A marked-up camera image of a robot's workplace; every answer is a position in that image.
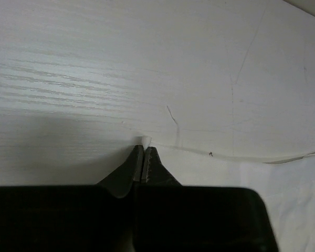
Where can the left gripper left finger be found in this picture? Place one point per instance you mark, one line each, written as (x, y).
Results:
(69, 217)

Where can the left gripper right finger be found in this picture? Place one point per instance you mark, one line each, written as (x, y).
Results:
(169, 216)

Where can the white pleated skirt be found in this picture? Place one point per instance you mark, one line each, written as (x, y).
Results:
(287, 188)

